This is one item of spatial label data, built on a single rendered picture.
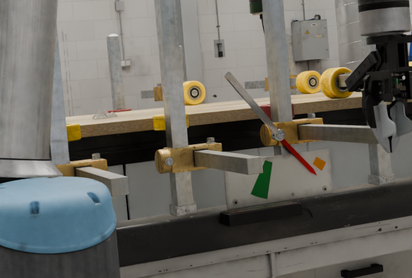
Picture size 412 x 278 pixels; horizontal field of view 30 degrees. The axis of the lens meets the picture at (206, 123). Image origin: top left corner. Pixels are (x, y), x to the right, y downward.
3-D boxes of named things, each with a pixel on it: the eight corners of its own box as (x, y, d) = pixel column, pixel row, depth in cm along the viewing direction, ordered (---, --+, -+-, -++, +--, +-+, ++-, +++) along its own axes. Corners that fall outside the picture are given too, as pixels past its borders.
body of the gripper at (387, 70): (390, 104, 133) (385, 34, 133) (362, 104, 141) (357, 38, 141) (426, 100, 136) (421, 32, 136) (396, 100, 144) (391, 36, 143)
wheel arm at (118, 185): (131, 199, 128) (129, 173, 127) (111, 202, 126) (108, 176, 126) (72, 178, 168) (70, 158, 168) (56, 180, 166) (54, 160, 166)
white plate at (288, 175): (333, 193, 172) (330, 148, 172) (227, 209, 162) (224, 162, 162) (331, 193, 173) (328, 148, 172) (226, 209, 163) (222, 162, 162)
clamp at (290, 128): (324, 140, 171) (323, 118, 171) (271, 146, 166) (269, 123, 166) (311, 139, 176) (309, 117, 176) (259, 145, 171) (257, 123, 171)
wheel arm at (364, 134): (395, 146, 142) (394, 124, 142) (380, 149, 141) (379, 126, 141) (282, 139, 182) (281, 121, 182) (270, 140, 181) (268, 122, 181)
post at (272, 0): (299, 204, 170) (282, -15, 167) (285, 206, 169) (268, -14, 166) (291, 202, 173) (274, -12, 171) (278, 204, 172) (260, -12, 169)
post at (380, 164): (394, 216, 180) (379, 10, 177) (382, 218, 178) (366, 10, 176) (385, 214, 183) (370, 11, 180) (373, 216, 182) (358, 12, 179)
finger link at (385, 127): (392, 156, 136) (387, 104, 135) (371, 154, 141) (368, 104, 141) (406, 153, 137) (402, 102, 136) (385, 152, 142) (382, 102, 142)
